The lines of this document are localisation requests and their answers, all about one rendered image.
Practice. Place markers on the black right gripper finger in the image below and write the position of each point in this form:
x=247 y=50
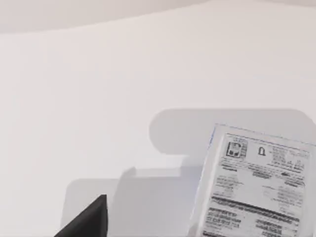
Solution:
x=91 y=219

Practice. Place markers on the white box with printed label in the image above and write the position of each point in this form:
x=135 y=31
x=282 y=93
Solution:
x=254 y=187

